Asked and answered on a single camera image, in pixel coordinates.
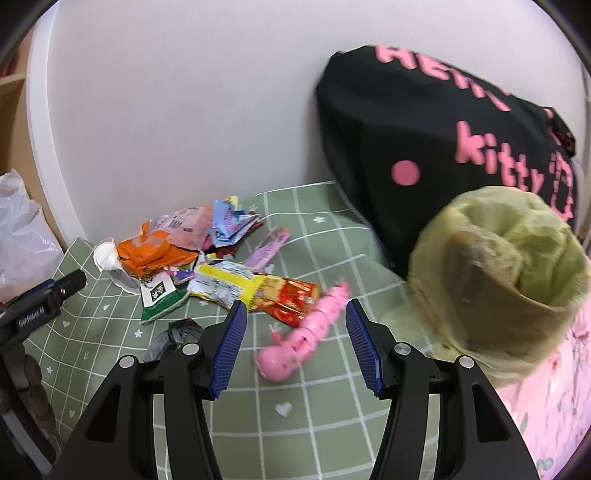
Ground green white milk carton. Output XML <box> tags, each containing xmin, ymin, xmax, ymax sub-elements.
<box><xmin>140</xmin><ymin>272</ymin><xmax>190</xmax><ymax>324</ymax></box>

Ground orange snack wrapper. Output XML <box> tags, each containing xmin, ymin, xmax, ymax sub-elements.
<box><xmin>116</xmin><ymin>222</ymin><xmax>198</xmax><ymax>279</ymax></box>

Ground yellow snack wrapper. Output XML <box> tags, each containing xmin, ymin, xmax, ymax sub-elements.
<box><xmin>187</xmin><ymin>260</ymin><xmax>266</xmax><ymax>311</ymax></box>

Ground blue pink snack wrapper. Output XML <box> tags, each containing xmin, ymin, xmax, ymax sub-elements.
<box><xmin>209</xmin><ymin>200</ymin><xmax>259</xmax><ymax>248</ymax></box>

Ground green bag lined trash bin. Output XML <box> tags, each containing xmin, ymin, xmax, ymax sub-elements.
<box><xmin>380</xmin><ymin>186</ymin><xmax>590</xmax><ymax>387</ymax></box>

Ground white plastic bag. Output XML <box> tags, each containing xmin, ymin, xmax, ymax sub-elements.
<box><xmin>0</xmin><ymin>169</ymin><xmax>63</xmax><ymax>304</ymax></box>

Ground pink floral blanket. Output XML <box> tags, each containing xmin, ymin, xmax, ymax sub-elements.
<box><xmin>498</xmin><ymin>307</ymin><xmax>590</xmax><ymax>479</ymax></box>

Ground wooden shelf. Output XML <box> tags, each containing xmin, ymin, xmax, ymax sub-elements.
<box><xmin>0</xmin><ymin>30</ymin><xmax>67</xmax><ymax>249</ymax></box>

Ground pink caterpillar toy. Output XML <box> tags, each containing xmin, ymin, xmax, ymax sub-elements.
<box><xmin>256</xmin><ymin>282</ymin><xmax>352</xmax><ymax>383</ymax></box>

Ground pink translucent wrapper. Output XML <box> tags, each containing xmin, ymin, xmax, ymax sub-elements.
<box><xmin>146</xmin><ymin>206</ymin><xmax>213</xmax><ymax>251</ymax></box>

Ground red snack wrapper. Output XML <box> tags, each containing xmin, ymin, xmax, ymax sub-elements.
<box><xmin>252</xmin><ymin>275</ymin><xmax>322</xmax><ymax>328</ymax></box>

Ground pink striped candy wrapper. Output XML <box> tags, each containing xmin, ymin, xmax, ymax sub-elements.
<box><xmin>242</xmin><ymin>227</ymin><xmax>291</xmax><ymax>272</ymax></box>

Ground white bed headboard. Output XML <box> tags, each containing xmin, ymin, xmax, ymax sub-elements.
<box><xmin>26</xmin><ymin>1</ymin><xmax>590</xmax><ymax>243</ymax></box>

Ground black Hello Kitty pillow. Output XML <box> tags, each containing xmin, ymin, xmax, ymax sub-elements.
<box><xmin>315</xmin><ymin>46</ymin><xmax>579</xmax><ymax>277</ymax></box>

